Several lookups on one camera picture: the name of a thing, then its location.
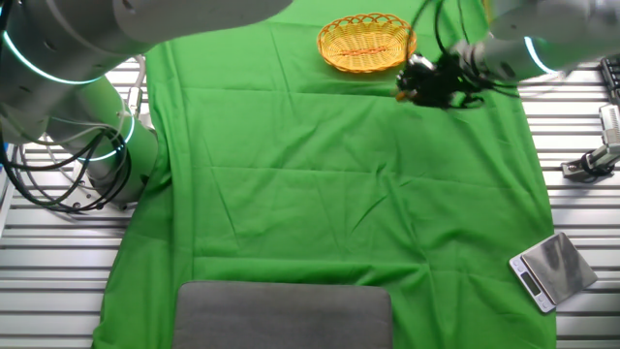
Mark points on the black keyboard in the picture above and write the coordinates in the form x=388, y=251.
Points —
x=612, y=72

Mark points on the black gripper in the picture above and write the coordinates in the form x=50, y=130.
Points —
x=445, y=85

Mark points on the yellow wicker basket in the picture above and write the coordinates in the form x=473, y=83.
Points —
x=363, y=43

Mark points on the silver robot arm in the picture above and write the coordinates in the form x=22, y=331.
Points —
x=72, y=48

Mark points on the silver digital kitchen scale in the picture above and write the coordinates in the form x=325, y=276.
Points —
x=557, y=269

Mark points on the yellow plastic clamp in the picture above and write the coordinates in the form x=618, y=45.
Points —
x=401, y=97

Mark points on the grey cushion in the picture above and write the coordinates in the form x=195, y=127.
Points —
x=281, y=315

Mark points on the green cloth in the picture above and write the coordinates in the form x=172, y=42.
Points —
x=290, y=203

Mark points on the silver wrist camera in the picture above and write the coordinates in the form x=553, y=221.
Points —
x=421, y=62

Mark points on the silver base mounting plate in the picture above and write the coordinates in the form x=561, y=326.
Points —
x=80, y=196

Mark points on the silver ribbed camera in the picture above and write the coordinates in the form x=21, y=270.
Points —
x=611, y=123

